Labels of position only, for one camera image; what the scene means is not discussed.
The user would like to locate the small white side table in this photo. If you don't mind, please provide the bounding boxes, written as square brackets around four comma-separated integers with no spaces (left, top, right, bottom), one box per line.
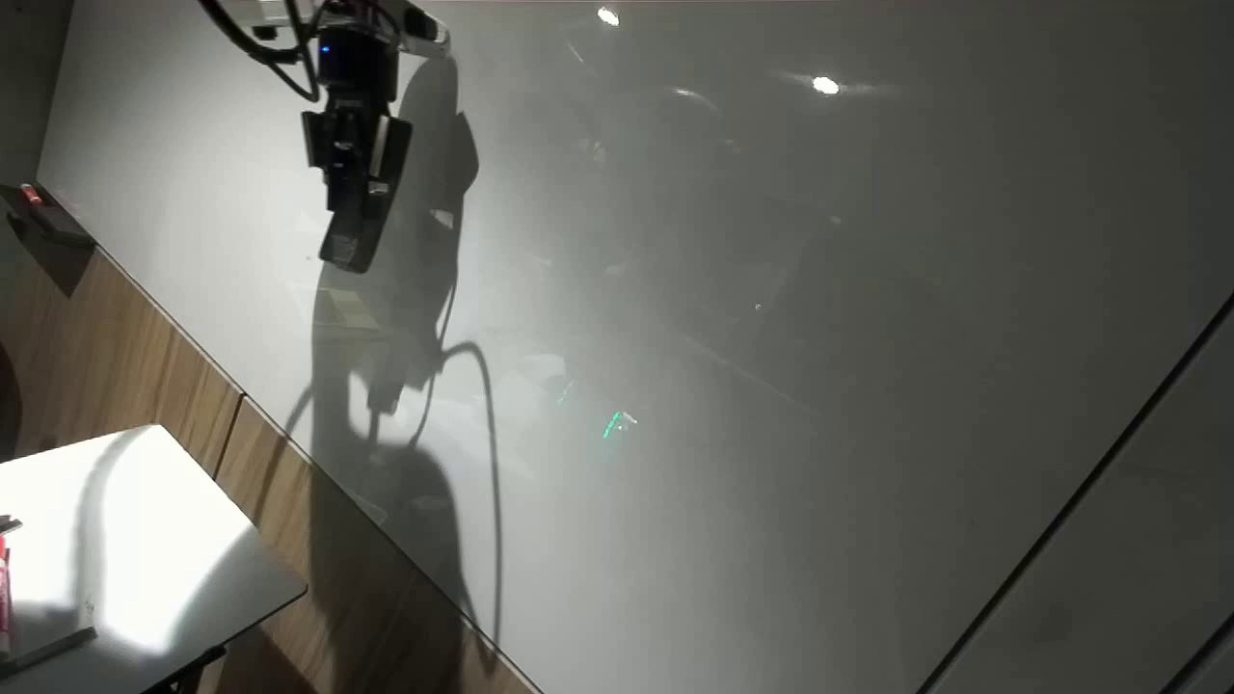
[0,426,303,694]

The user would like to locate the black foam board duster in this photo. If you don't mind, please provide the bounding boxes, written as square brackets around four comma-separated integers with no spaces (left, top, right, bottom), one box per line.
[299,107,414,276]

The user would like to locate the large white whiteboard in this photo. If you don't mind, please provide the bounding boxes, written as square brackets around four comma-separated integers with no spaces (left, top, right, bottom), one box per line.
[41,0,1234,694]

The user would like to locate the red marker on ledge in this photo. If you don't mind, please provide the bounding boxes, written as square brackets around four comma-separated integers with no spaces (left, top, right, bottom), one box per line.
[19,183,46,213]

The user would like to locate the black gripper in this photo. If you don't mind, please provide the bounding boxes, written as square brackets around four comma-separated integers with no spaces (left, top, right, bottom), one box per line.
[312,0,397,112]

